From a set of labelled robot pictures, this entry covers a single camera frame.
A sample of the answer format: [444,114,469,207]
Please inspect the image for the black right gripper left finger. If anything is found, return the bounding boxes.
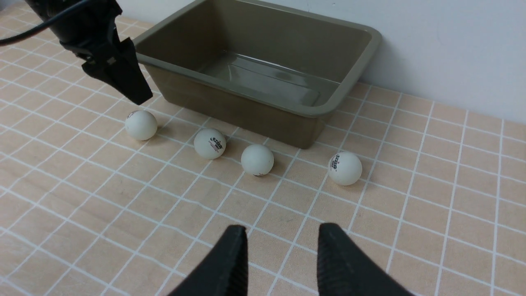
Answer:
[169,225,249,296]

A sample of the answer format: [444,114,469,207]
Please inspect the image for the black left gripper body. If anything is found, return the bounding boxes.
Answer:
[50,0,122,61]

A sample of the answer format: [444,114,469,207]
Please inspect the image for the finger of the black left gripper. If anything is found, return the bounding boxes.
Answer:
[82,38,153,105]

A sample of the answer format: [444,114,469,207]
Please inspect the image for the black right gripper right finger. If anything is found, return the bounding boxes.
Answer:
[317,223,412,296]

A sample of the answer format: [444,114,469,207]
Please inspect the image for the plain white ping-pong ball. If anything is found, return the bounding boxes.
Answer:
[124,110,158,141]

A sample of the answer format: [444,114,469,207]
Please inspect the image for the white ping-pong ball red logo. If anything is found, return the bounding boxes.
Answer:
[193,129,226,160]

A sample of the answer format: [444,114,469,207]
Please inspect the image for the white ping-pong ball small mark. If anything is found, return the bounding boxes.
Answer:
[241,144,275,176]

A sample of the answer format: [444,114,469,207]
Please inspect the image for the checkered orange tablecloth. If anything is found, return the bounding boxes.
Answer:
[0,2,526,296]

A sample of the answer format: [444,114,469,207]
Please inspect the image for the olive green plastic bin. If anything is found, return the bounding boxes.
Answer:
[134,0,383,149]

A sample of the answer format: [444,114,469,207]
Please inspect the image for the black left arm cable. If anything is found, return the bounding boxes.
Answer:
[0,0,89,46]

